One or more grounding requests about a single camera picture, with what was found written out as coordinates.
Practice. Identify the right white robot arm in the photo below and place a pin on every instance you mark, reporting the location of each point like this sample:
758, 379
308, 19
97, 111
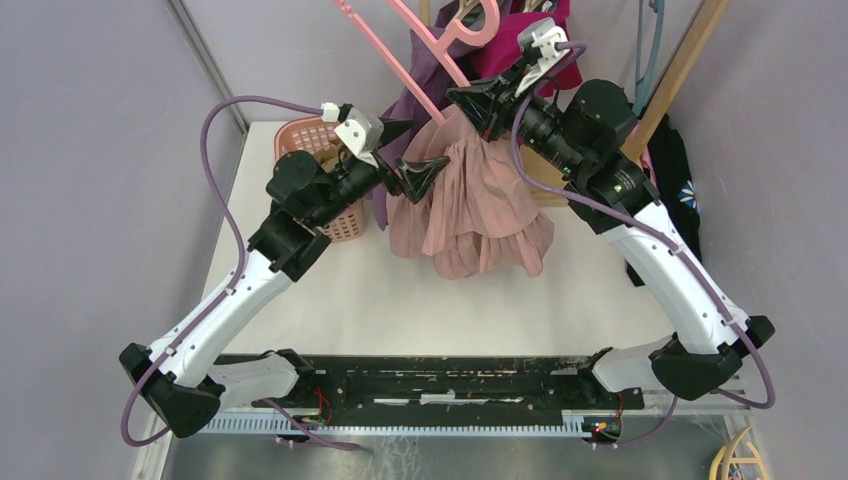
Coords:
712, 336

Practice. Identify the pink pleated skirt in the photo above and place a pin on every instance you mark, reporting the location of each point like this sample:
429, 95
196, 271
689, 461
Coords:
479, 216

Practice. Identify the blue-grey plastic hanger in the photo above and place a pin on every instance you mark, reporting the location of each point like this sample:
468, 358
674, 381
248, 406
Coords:
644, 75

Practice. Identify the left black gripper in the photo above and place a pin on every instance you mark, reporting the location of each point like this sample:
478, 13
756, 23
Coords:
416, 174

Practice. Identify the beige wooden hanger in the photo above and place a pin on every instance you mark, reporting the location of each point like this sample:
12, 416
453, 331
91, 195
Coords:
468, 7

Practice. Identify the wooden hanger on floor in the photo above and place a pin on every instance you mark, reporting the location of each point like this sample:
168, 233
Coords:
739, 459

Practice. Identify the orange plastic basket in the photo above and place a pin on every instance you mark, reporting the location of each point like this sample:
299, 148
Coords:
318, 137

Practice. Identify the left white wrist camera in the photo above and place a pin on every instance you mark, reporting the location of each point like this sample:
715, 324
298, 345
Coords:
359, 131

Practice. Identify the magenta skirt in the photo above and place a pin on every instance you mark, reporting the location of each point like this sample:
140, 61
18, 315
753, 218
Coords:
503, 50

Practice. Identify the purple pleated skirt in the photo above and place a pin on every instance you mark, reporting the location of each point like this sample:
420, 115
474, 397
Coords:
434, 80

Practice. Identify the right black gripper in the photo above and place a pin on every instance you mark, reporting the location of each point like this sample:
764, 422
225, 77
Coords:
491, 104

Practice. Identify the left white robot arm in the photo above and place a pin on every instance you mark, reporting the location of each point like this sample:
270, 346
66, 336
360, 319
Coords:
179, 375

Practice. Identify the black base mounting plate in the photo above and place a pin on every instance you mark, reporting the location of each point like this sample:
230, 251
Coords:
428, 391

